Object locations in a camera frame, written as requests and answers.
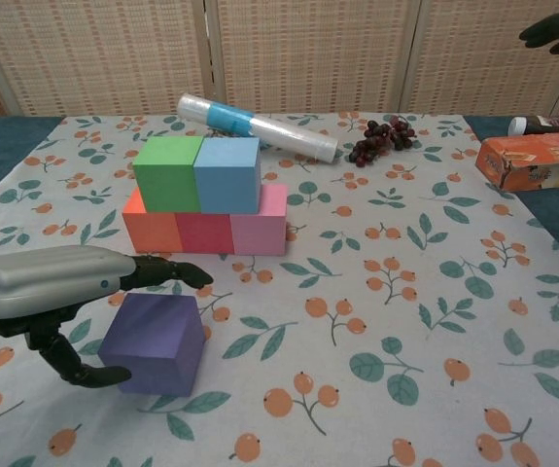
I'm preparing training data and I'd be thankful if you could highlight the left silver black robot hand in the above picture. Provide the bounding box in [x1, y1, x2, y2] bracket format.
[0, 245, 214, 389]

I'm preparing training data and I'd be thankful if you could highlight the grape juice bottle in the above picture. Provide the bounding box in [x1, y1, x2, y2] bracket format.
[507, 115, 559, 137]

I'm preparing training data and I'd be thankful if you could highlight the floral tablecloth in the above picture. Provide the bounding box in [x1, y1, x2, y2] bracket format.
[0, 111, 559, 467]

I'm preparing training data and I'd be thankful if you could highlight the red cube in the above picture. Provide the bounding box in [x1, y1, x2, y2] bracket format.
[175, 211, 236, 256]

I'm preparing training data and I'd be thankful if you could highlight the light blue cube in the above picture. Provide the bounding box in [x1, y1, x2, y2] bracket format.
[193, 136, 262, 215]

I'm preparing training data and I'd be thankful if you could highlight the clear film roll blue label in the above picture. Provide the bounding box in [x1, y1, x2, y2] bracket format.
[177, 92, 339, 164]

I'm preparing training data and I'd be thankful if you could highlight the green cube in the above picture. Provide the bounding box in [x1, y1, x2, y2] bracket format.
[132, 135, 205, 214]

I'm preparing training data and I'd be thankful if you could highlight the purple cube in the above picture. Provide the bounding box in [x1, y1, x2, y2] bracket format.
[97, 293, 206, 398]

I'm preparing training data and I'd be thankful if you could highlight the orange cube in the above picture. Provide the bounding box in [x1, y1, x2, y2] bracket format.
[122, 188, 186, 254]

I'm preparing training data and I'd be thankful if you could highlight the pink cube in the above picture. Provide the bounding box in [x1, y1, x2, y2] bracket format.
[229, 183, 289, 258]

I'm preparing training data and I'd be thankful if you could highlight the orange carton box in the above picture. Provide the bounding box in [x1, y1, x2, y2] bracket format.
[475, 130, 559, 192]

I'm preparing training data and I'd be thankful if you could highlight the dark purple grape bunch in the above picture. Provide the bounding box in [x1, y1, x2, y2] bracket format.
[348, 115, 419, 168]

